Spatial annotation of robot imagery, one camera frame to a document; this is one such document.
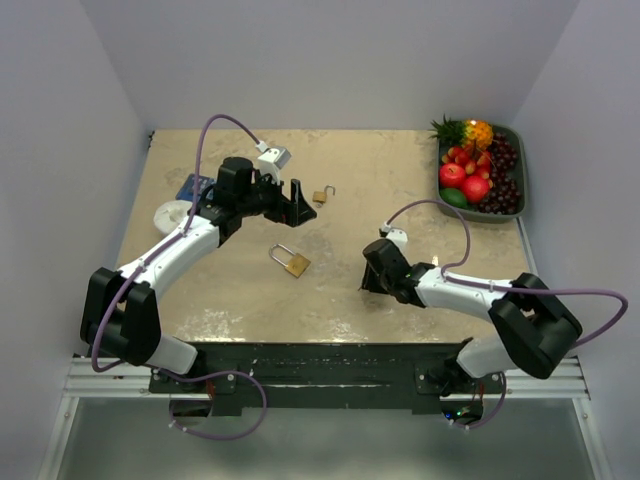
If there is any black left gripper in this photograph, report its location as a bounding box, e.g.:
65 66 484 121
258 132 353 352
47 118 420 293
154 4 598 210
238 170 316 227

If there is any small brass padlock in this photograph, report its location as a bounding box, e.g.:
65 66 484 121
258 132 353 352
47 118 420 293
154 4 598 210
312 185 336 207

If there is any large brass padlock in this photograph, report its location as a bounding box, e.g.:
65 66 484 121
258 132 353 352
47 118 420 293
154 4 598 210
269 244 311 278

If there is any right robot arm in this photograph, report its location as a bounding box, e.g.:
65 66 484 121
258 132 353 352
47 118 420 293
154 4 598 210
361 238 583 393

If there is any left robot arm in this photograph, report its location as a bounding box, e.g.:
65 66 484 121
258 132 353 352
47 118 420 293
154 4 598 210
80 157 317 392

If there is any green mango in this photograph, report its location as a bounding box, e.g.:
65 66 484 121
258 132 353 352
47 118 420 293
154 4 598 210
439 188 469 210

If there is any red apple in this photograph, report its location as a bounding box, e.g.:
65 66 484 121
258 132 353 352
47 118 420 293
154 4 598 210
460 175 491 204
439 162 467 188

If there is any blue blister pack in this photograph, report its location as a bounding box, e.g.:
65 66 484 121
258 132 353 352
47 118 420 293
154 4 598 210
175 173 215 201

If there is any white paper roll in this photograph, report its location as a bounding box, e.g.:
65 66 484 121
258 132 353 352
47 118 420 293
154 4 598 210
153 200 192 236

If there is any dark grape bunch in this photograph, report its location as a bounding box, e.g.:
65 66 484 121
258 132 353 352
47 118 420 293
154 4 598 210
476 132 522 215

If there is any toy pineapple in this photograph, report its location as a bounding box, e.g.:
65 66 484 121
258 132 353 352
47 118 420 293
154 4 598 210
431 116 493 151

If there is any grey fruit tray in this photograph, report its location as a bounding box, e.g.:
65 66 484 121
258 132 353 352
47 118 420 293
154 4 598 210
434 121 528 224

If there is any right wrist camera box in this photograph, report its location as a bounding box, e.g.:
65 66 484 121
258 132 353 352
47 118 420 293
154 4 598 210
379 223 408 251

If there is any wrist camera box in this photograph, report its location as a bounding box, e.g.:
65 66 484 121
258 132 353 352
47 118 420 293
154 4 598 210
379 223 408 251
256 141 291 185

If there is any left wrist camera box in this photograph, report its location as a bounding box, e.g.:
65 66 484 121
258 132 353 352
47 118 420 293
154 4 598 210
256 141 291 185

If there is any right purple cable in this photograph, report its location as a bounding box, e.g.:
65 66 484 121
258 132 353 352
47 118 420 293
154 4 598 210
384 199 629 431

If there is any purple cable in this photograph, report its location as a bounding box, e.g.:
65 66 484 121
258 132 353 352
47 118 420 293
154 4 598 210
384 199 629 431
90 114 269 442

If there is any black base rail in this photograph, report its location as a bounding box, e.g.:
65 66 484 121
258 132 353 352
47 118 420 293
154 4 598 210
143 342 515 416

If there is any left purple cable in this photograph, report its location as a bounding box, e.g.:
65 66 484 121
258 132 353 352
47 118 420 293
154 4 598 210
90 114 269 442

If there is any aluminium frame rail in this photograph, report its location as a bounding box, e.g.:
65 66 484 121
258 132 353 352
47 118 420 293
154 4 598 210
37 354 166 480

